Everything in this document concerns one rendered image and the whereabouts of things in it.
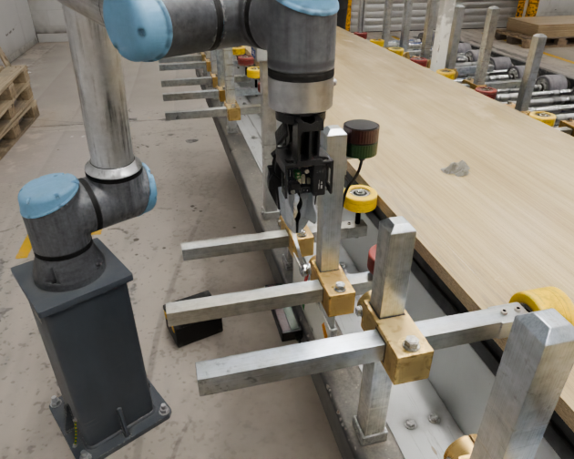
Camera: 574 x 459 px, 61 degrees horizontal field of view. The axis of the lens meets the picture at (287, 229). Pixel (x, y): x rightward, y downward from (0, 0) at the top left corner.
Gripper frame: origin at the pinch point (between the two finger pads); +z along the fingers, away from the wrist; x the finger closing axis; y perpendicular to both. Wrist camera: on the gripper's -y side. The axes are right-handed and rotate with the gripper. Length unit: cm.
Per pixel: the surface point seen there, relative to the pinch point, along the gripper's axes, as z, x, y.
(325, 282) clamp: 13.6, 5.9, -0.3
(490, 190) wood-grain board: 11, 53, -21
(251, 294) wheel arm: 14.6, -7.7, -1.5
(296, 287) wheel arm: 14.6, 0.8, -1.6
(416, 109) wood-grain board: 10, 65, -81
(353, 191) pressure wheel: 10.2, 21.6, -27.6
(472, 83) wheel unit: 15, 115, -124
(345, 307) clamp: 16.8, 8.6, 3.6
